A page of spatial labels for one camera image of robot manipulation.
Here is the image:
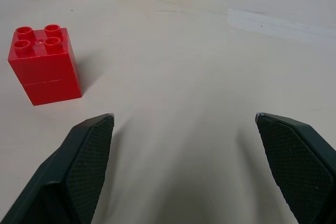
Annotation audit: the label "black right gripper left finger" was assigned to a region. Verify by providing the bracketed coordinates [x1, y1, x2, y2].
[0, 113, 115, 224]

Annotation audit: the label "red toy bricks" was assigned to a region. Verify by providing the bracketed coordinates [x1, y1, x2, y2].
[7, 24, 82, 106]

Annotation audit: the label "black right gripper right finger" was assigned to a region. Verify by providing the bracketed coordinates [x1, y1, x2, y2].
[255, 112, 336, 224]

